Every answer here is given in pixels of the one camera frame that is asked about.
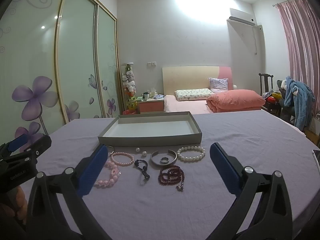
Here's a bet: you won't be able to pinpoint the pink folded quilt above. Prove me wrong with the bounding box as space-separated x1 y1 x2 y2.
206 89 266 113

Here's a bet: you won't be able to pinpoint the bed with pink sheet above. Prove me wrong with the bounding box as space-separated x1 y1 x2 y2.
164 94 262 114

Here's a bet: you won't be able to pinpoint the white pearl bracelet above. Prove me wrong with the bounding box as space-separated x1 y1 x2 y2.
177 146 206 162

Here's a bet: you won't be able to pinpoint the air conditioner cable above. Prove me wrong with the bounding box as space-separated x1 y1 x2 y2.
252 26 258 55

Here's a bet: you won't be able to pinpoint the pink nightstand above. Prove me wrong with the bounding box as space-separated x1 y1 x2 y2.
137 97 165 113

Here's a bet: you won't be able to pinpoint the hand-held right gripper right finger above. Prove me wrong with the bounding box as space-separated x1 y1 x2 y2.
206 142 293 240

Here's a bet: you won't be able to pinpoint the white patterned pillow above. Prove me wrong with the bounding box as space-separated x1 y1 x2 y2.
174 88 215 102

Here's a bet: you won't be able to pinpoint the dark red bead bracelet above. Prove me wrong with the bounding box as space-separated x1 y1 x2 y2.
158 166 185 192

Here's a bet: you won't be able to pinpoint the pink pearl bracelet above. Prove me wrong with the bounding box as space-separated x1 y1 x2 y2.
110 152 134 166

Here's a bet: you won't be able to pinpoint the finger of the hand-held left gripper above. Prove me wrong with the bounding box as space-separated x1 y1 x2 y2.
24 135 52 160
7 134 32 153

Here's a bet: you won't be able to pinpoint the dark blue bead bracelet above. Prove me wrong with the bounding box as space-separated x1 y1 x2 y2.
134 159 151 180

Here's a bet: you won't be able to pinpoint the pink curtain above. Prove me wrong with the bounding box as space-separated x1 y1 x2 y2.
276 0 320 145

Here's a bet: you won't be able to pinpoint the phone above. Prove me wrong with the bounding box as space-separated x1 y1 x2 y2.
312 149 320 178

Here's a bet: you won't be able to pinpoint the white air conditioner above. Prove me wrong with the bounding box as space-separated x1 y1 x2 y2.
227 8 256 27

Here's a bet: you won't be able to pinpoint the large pink bead bracelet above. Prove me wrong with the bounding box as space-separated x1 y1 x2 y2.
94 160 122 188

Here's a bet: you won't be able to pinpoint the silver cuff bracelet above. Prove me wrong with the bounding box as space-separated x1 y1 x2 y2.
150 150 178 166

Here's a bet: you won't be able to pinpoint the curtain rod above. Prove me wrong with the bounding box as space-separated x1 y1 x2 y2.
272 0 305 7

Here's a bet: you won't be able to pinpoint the purple pillow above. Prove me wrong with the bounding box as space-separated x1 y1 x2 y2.
209 77 229 92

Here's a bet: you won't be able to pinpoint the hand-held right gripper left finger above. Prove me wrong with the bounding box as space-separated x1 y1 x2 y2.
25 144 118 240

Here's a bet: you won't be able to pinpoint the grey shallow cardboard box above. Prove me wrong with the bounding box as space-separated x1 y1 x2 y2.
97 111 202 147

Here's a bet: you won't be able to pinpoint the blue garment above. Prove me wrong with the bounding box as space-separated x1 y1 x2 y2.
284 76 316 130

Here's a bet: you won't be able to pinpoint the beige and pink headboard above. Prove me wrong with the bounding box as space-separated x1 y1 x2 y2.
162 66 233 97

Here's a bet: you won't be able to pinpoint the floral sliding door wardrobe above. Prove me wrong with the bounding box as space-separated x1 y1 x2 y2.
0 0 124 140

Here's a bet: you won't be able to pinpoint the colourful toys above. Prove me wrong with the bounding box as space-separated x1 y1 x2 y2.
266 92 283 104

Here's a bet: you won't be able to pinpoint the clear tube of plush toys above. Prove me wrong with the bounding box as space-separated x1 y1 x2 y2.
122 62 138 114

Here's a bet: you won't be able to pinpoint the dark wooden chair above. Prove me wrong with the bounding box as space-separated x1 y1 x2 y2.
259 73 282 117

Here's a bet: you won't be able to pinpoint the person's left hand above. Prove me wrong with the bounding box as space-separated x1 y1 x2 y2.
0 187 28 233

